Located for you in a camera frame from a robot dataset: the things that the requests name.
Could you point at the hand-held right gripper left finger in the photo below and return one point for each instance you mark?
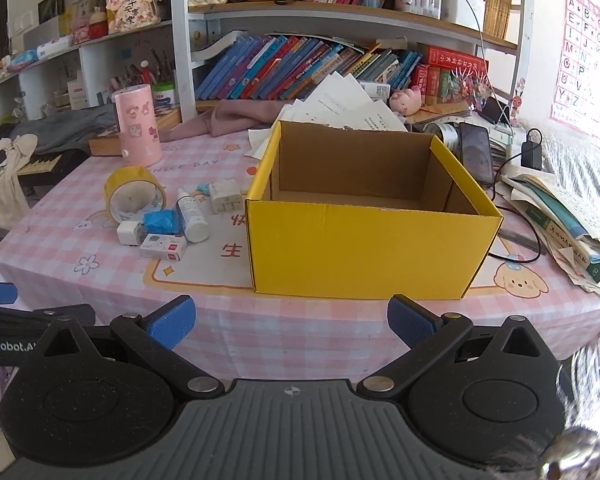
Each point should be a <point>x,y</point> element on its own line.
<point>172,317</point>

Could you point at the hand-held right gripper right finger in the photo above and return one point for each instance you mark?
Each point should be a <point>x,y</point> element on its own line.
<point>410,320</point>

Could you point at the white eraser printed sleeve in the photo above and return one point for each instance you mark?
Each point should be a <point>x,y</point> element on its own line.
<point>162,248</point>

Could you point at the yellow cardboard box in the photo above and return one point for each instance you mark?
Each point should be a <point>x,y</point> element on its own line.
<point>355,250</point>

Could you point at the white charger plug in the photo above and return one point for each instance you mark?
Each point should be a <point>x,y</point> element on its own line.
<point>129,234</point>

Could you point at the small blue plastic object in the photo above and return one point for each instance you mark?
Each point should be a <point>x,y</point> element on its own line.
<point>160,221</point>

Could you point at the white spray bottle blue label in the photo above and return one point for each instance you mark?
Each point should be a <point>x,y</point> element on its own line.
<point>192,217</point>

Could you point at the small light blue clip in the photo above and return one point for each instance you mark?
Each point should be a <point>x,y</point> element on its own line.
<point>203,189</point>

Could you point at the white plug adapter block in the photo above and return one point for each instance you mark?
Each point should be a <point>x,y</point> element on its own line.
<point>225,196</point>

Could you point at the clear yellowish tape roll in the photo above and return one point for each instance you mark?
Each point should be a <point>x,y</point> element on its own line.
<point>130,175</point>

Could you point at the cream tote bag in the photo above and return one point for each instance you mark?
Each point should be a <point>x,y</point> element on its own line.
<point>5,180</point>

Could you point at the small piano keyboard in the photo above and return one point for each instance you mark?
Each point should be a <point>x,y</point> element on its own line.
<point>40,162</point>

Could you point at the grey cloth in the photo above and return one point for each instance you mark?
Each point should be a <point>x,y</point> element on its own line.
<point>65,127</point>

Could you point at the messy stack of books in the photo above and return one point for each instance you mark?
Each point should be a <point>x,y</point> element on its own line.
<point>555,215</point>

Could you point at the black smartphone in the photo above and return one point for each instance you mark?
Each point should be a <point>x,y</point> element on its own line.
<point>475,152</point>

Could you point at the pink cylinder cup with stickers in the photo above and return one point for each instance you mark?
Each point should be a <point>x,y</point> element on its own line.
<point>137,130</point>

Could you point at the white printed tape roll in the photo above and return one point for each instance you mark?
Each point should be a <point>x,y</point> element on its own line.
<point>447,132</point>

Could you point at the wooden chessboard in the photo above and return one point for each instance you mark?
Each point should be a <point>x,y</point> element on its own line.
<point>170,117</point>

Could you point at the black power adapter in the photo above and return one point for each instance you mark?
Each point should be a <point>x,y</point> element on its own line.
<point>532,155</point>

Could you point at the pink cloth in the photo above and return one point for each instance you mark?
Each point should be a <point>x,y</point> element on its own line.
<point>230,115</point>

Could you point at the brown envelopes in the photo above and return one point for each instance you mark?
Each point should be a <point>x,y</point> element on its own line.
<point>445,110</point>

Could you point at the pink pig plush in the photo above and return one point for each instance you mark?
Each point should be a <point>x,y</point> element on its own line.
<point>407,100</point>

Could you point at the pile of printed papers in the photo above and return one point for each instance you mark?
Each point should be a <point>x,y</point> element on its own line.
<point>350,105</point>

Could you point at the jar with green lid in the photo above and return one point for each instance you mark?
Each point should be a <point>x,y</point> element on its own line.
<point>165,94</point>

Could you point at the black phone on stand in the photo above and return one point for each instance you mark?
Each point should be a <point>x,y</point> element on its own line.
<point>492,109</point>

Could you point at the grey striped blanket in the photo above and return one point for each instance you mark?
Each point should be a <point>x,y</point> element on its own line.
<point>580,170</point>

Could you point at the small white carton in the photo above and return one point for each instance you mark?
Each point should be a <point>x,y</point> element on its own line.
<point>375,91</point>

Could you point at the blue wet wipes pack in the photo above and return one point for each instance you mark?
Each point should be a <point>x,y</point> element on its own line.
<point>22,59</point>

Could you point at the red bottle with white cap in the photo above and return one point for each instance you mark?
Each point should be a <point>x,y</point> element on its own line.
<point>145,72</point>

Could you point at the white low shelf unit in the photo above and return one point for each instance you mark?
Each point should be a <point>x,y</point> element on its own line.
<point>92,60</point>

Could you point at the white paper roll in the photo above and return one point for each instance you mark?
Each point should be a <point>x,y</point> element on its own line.
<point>55,47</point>

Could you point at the white bookshelf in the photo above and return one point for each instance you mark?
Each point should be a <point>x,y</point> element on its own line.
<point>180,60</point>

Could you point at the red boxed dictionaries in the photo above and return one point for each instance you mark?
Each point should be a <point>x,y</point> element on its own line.
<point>450,57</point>

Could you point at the row of colourful books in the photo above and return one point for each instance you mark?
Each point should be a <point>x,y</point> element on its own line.
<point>280,65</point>

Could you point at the red jar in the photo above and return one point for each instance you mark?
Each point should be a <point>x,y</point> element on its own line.
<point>97,26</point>

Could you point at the pink doll decoration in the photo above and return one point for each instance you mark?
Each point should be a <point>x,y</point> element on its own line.
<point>130,10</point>

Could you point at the white storage container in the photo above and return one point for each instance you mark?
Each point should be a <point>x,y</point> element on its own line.
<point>462,10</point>

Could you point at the set of yellow books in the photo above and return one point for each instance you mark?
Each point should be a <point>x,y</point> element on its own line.
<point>497,5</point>

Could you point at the white wall switch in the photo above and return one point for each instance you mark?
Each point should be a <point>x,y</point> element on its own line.
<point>22,21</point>

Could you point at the alphabet wall poster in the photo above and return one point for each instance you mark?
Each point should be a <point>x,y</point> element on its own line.
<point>585,60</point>

